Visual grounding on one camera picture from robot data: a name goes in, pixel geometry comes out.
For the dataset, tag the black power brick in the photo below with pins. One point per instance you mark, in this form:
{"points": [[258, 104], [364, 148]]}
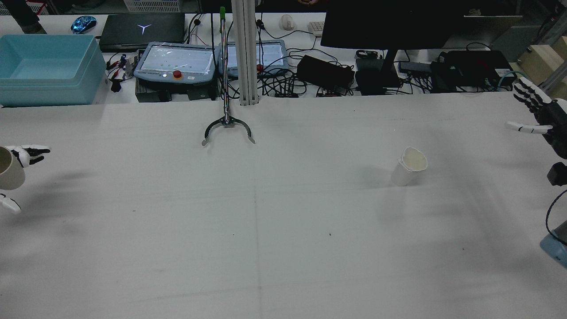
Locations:
{"points": [[325, 71]]}

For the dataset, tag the black electronics box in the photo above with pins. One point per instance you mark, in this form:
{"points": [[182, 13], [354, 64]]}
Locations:
{"points": [[474, 66]]}

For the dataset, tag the grey teach pendant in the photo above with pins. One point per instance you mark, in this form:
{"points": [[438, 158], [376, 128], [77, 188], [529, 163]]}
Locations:
{"points": [[272, 55]]}

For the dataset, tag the teach pendant with red button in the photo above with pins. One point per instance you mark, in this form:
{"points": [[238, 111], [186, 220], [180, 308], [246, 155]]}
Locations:
{"points": [[177, 60]]}

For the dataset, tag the white ragged-rim plastic cup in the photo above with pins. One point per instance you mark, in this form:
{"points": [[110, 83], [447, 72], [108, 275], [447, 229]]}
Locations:
{"points": [[405, 175]]}

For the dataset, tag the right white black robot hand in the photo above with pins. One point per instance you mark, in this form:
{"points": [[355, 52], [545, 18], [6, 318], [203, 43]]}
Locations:
{"points": [[556, 119]]}

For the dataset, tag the white keyboard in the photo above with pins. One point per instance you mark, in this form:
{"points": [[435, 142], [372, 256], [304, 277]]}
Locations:
{"points": [[316, 28]]}

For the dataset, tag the blue computer mouse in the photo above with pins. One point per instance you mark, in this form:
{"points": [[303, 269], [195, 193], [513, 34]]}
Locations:
{"points": [[84, 24]]}

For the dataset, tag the white plastic basket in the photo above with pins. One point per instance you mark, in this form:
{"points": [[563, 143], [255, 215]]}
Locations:
{"points": [[153, 5]]}

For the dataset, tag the black computer monitor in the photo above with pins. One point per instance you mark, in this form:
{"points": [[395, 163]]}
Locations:
{"points": [[390, 22]]}

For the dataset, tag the black laptop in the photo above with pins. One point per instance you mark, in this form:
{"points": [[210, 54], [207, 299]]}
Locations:
{"points": [[141, 31]]}

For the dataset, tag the white computer mouse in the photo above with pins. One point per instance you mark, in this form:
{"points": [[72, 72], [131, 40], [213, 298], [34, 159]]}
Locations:
{"points": [[287, 22]]}

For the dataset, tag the blue plastic box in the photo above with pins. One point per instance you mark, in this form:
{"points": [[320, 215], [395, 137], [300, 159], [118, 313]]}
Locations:
{"points": [[53, 88]]}

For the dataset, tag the metal reacher claw tool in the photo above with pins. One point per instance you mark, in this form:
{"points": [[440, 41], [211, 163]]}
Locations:
{"points": [[226, 119]]}

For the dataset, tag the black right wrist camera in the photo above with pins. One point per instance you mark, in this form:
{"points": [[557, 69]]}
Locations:
{"points": [[558, 173]]}

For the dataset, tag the beige smooth paper cup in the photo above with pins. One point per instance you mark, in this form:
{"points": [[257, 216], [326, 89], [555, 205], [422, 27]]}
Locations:
{"points": [[11, 173]]}

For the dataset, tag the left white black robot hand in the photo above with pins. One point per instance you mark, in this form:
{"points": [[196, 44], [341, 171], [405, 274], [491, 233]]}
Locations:
{"points": [[31, 153]]}

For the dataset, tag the aluminium profile post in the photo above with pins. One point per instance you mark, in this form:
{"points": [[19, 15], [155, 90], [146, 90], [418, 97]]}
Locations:
{"points": [[246, 53]]}

